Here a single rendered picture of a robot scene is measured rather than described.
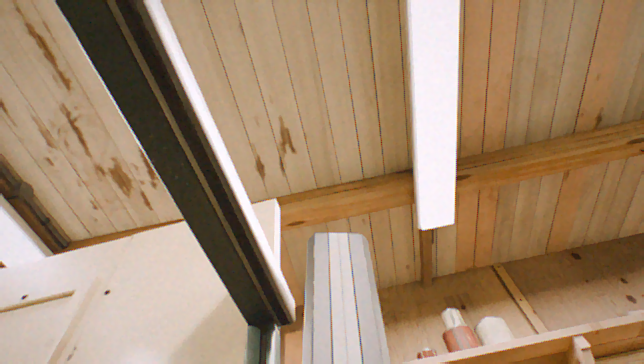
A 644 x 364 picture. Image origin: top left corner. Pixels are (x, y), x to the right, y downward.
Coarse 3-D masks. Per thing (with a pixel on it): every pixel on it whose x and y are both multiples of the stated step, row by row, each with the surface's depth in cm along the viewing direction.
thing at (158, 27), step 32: (128, 0) 29; (128, 32) 27; (160, 32) 28; (160, 64) 33; (160, 96) 30; (192, 96) 32; (192, 128) 36; (192, 160) 34; (224, 160) 36; (224, 192) 41; (224, 224) 39; (256, 224) 42; (256, 256) 47; (288, 320) 49
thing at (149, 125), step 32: (64, 0) 26; (96, 0) 26; (96, 32) 28; (96, 64) 29; (128, 64) 29; (128, 96) 31; (160, 128) 33; (160, 160) 34; (192, 192) 37; (192, 224) 39; (224, 256) 42; (256, 288) 46; (256, 320) 49
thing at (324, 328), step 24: (312, 240) 10; (336, 240) 10; (312, 264) 9; (336, 264) 9; (312, 288) 9; (336, 288) 8; (312, 312) 8; (336, 312) 8; (312, 336) 7; (336, 336) 7; (312, 360) 7; (336, 360) 7
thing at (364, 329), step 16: (352, 240) 10; (352, 256) 9; (368, 256) 10; (352, 272) 9; (368, 272) 9; (352, 288) 9; (368, 288) 9; (352, 304) 8; (368, 304) 8; (352, 320) 8; (368, 320) 8; (352, 336) 7; (368, 336) 7; (384, 336) 8; (352, 352) 7; (368, 352) 7; (384, 352) 7
